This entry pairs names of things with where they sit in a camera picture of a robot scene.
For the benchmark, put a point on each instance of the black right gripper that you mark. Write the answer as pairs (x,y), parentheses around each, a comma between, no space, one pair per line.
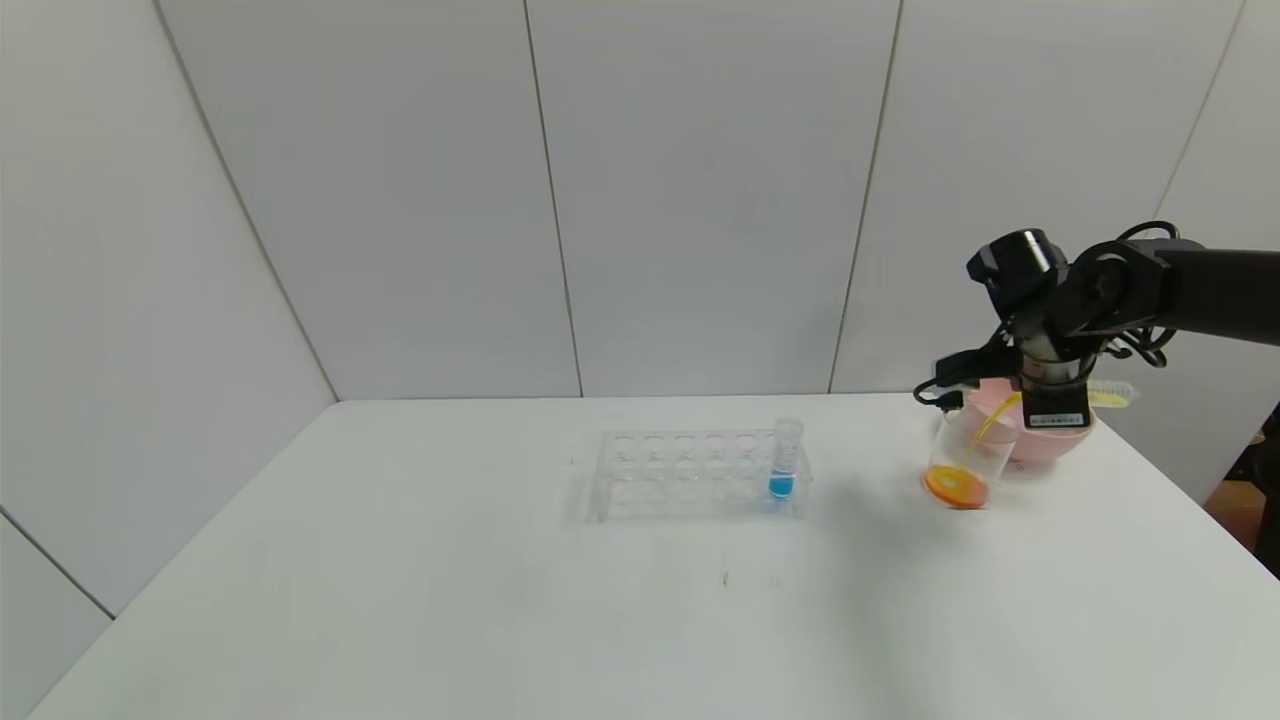
(1056,411)

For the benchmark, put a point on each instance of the test tube with yellow liquid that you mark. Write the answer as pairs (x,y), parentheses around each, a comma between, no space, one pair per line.
(1112,395)

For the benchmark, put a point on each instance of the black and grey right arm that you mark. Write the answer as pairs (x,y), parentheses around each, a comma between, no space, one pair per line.
(1200,295)

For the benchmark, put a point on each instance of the clear glass beaker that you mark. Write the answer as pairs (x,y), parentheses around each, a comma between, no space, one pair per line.
(955,487)

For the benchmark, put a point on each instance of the test tube with blue liquid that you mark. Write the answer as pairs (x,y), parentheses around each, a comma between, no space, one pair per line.
(781,487)

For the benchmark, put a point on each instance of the clear plastic test tube rack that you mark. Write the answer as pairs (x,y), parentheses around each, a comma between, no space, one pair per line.
(680,480)

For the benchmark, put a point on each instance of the pink bowl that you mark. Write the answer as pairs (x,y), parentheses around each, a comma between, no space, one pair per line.
(1050,445)

